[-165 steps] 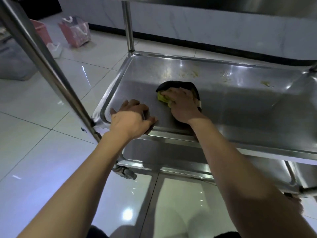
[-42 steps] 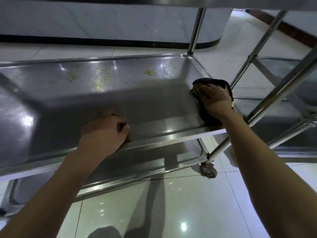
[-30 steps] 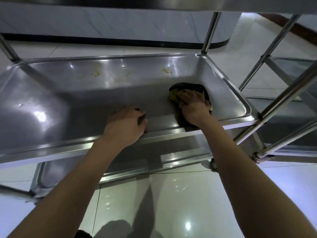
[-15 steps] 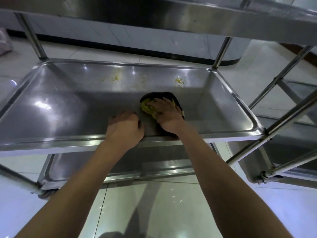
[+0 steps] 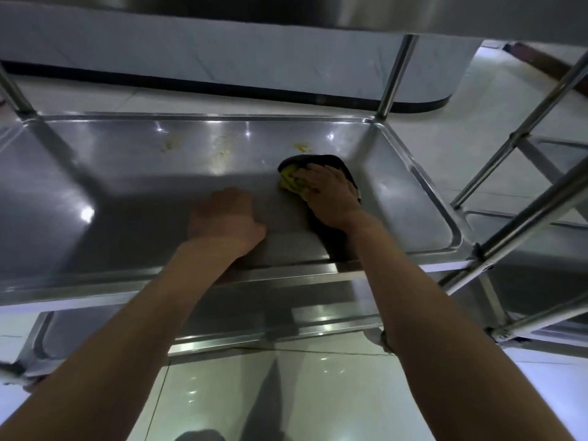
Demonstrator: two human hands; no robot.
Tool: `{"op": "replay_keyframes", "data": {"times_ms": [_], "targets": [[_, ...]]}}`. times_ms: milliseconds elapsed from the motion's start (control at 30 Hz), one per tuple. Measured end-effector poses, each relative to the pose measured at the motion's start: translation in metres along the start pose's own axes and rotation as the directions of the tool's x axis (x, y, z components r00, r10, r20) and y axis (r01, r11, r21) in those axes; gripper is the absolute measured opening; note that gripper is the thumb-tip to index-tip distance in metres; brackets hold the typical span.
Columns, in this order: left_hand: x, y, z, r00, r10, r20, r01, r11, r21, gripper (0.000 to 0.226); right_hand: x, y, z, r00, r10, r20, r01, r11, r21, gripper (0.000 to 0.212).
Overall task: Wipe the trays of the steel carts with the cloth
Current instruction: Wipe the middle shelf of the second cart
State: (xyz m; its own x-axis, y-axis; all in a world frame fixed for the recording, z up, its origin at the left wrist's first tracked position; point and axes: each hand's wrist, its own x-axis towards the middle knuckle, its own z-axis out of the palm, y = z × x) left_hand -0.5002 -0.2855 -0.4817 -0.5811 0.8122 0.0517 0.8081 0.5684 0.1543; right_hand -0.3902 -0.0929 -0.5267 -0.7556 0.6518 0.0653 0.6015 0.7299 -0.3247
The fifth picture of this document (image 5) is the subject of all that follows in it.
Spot person's right hand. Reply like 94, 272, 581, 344
292, 162, 382, 234

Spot person's left hand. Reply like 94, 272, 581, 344
187, 187, 267, 260

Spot grey and yellow cleaning cloth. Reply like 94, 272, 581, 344
277, 154, 364, 207

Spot stainless steel trolley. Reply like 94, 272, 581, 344
375, 34, 588, 297
450, 50, 588, 345

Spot black grip steel cart handle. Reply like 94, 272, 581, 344
0, 64, 37, 120

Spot person's left forearm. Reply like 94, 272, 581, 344
0, 238, 263, 441

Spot person's right forearm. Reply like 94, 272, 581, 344
349, 220, 575, 441

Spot white marble counter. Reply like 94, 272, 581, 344
0, 2, 483, 113

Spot black trousers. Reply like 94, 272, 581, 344
174, 429, 228, 441

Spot brown wall skirting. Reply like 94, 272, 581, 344
503, 40, 588, 99

